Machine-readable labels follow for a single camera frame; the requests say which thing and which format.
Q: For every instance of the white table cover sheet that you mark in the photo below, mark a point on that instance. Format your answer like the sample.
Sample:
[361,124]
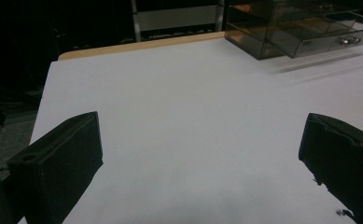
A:
[201,124]

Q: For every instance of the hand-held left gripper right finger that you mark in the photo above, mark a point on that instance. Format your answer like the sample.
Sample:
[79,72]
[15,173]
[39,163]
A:
[347,158]

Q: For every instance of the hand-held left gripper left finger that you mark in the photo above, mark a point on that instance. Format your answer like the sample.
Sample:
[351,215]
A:
[58,168]

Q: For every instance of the metal stand frame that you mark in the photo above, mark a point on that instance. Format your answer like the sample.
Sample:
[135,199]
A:
[176,18]

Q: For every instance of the clear acrylic drawer with knob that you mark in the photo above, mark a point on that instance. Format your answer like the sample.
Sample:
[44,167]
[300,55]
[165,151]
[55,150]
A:
[328,37]

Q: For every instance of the smoky clear acrylic drawer box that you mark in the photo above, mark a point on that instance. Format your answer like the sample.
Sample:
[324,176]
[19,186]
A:
[263,34]

